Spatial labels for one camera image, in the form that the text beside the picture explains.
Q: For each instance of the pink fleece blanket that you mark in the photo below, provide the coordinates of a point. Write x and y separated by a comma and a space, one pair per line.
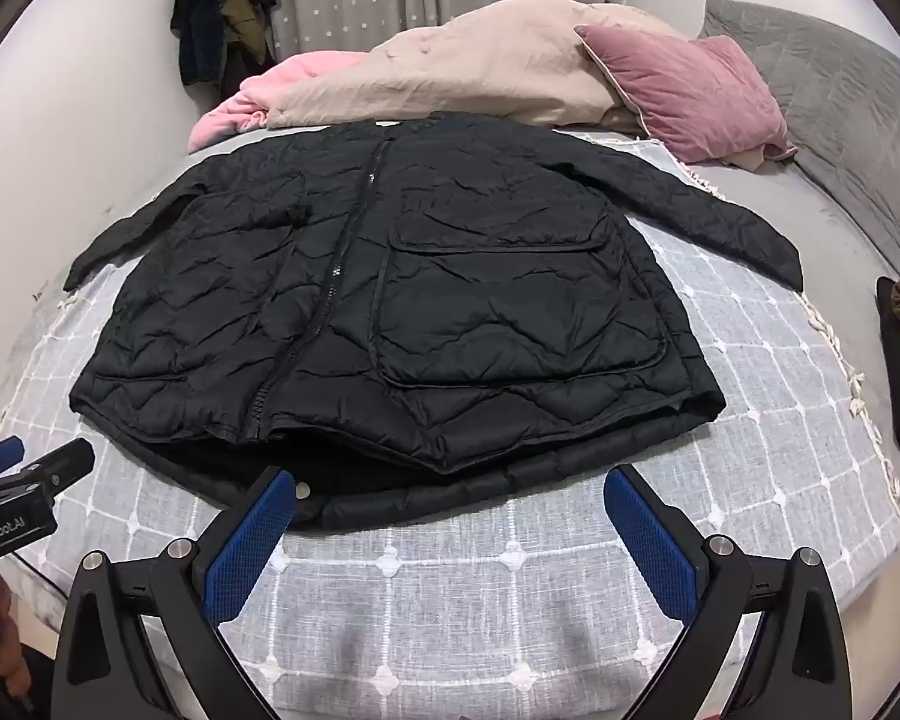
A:
270, 94

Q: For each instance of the black quilted jacket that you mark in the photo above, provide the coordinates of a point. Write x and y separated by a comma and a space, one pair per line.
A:
450, 300

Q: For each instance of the pink velvet pillow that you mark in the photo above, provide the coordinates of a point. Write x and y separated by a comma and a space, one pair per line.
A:
690, 94

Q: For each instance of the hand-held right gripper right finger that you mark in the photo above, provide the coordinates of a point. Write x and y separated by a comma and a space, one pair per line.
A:
649, 540

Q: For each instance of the bed with grey sheet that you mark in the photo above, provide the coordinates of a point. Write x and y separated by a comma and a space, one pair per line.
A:
817, 240

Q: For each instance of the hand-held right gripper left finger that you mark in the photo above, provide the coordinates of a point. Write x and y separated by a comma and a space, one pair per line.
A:
251, 540

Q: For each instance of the grey quilted pillow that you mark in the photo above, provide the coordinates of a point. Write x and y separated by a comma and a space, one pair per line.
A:
847, 112

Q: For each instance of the beige duvet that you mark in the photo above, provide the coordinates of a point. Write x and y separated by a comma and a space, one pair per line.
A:
480, 67

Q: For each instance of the olive hanging garment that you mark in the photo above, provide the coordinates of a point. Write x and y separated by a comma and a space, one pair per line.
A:
241, 22

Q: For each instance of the dark hanging garment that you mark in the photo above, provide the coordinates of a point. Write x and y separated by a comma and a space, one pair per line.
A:
202, 30

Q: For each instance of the person's left hand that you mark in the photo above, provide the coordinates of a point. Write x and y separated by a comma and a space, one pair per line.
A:
7, 630

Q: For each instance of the grey checked tasselled blanket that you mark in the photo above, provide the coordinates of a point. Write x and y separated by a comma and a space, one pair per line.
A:
495, 615

